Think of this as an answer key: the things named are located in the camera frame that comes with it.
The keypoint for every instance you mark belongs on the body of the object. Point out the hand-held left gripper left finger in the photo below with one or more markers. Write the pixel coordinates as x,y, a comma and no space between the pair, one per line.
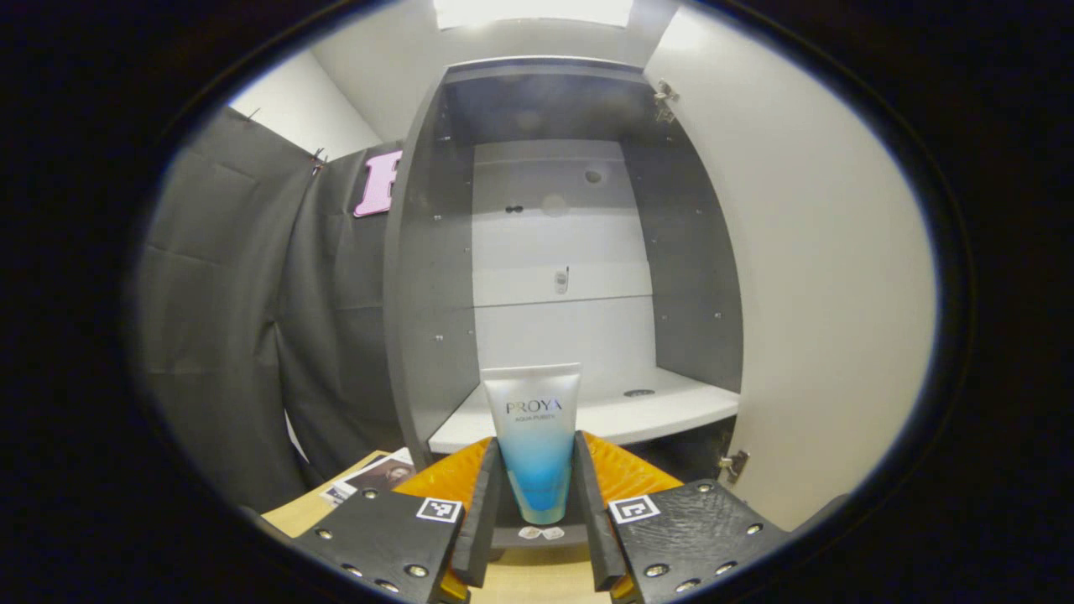
482,537

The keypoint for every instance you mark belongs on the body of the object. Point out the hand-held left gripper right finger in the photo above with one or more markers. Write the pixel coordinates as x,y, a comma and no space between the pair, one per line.
597,545

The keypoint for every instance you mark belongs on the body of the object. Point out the white and blue bottle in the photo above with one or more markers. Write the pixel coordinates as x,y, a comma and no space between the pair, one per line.
533,453

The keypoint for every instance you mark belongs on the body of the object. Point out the dark grey cabinet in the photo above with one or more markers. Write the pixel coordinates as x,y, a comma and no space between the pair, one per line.
554,243

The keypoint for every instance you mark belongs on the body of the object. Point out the white cabinet shelf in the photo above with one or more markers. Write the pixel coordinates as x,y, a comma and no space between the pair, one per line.
671,411

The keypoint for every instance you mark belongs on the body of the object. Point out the metal door hinge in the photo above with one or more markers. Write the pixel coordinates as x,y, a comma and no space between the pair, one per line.
666,99
734,466

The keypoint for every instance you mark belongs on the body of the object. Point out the white book with portrait cover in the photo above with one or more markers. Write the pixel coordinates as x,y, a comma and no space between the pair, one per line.
382,476

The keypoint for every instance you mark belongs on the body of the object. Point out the blue and white book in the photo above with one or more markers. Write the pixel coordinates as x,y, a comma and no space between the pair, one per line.
336,493

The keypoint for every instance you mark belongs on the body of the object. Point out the black backdrop cloth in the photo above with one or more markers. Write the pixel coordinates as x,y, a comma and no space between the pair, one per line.
218,335

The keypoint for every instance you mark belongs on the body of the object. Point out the large ceiling light panel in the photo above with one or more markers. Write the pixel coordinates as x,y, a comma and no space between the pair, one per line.
533,13

